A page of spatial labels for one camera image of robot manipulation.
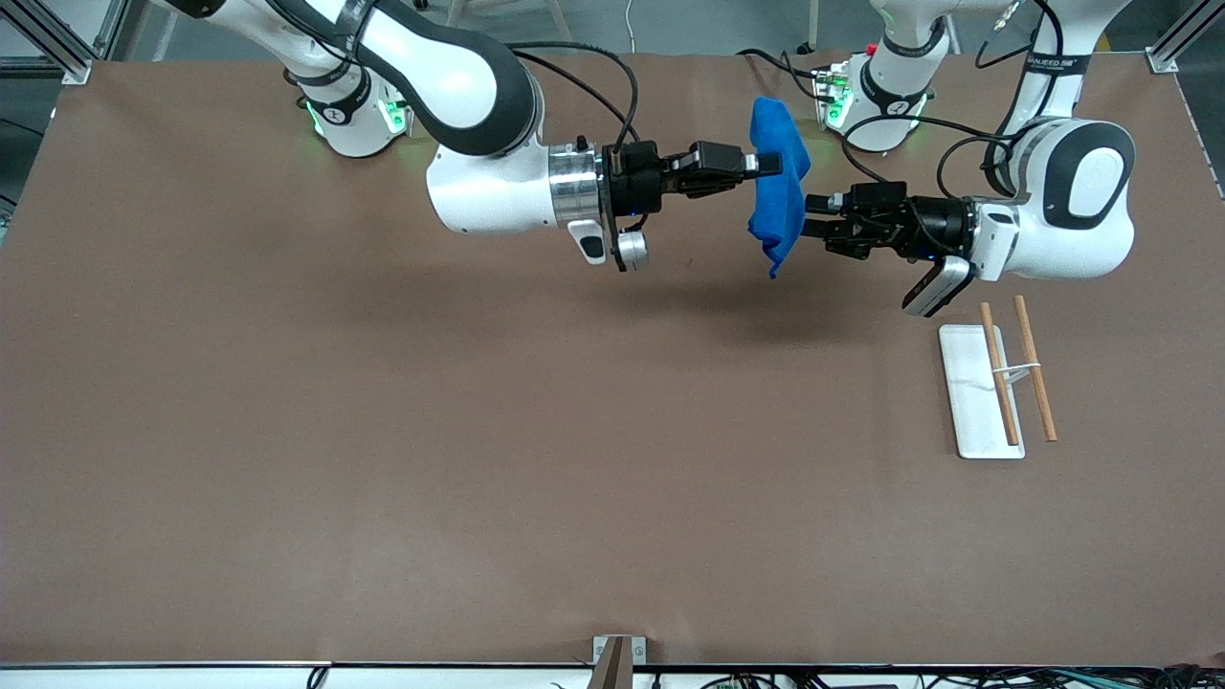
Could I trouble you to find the blue microfibre towel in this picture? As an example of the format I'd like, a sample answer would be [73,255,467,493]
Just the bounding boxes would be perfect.
[746,96,813,281]

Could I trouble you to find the white towel rack wooden bars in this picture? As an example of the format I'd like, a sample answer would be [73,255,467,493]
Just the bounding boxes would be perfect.
[938,295,1059,461]

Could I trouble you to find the beige stool legs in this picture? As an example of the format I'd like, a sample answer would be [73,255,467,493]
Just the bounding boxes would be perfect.
[445,0,578,45]

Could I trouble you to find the black right arm wrist cable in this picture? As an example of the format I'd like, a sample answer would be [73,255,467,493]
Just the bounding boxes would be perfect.
[498,40,641,154]

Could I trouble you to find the black left arm base cable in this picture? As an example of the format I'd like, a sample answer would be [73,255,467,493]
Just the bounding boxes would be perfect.
[737,48,830,102]

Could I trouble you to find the aluminium frame post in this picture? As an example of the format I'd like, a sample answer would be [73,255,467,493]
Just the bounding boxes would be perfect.
[1146,0,1225,77]
[0,0,131,86]

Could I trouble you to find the metal table edge bracket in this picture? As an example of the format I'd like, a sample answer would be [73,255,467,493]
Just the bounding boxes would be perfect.
[591,634,648,689]

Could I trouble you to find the black floor cable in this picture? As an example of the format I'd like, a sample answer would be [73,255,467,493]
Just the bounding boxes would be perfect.
[0,115,45,175]

